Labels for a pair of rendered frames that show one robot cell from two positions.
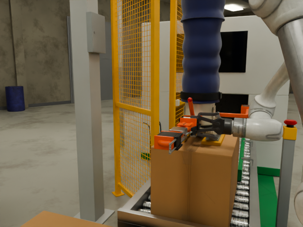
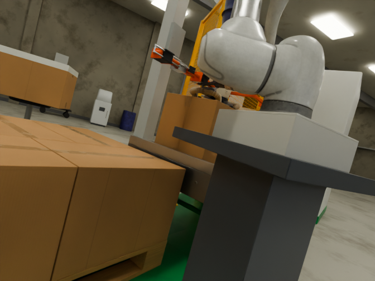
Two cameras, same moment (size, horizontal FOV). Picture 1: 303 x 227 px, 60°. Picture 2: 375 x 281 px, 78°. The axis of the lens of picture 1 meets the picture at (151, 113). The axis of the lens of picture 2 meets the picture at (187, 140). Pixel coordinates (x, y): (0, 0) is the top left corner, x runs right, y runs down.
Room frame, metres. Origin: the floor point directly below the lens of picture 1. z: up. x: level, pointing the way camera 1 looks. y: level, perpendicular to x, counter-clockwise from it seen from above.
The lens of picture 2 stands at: (-0.15, -0.60, 0.75)
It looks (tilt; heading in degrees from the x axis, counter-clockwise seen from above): 3 degrees down; 15
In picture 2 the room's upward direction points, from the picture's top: 15 degrees clockwise
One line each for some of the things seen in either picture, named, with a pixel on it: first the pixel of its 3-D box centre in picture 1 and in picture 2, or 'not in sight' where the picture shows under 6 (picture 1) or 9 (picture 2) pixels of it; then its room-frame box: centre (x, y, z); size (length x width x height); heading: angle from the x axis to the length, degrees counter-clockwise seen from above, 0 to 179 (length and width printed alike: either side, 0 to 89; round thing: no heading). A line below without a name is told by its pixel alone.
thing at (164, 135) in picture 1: (167, 140); (162, 56); (0.95, -0.06, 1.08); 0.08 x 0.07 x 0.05; 159
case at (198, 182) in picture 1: (199, 169); (207, 134); (1.49, -0.29, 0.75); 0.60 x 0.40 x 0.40; 158
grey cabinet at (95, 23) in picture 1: (96, 34); (175, 40); (2.18, 0.44, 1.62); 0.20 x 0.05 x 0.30; 159
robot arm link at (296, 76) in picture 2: not in sight; (292, 73); (0.65, -0.66, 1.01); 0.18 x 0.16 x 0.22; 107
